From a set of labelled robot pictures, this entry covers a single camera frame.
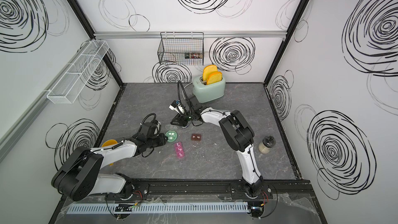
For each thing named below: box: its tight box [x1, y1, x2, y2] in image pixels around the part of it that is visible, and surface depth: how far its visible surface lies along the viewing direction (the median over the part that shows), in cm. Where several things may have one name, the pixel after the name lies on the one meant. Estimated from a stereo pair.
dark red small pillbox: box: [191, 133, 202, 142], surface depth 93 cm
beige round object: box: [258, 135, 276, 154], surface depth 81 cm
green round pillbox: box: [164, 124, 178, 143], surface depth 93 cm
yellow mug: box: [101, 139, 119, 148], surface depth 82 cm
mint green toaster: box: [192, 76, 226, 104], surface depth 101 cm
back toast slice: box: [202, 64, 219, 81], surface depth 101 cm
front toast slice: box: [206, 71, 223, 86], surface depth 98 cm
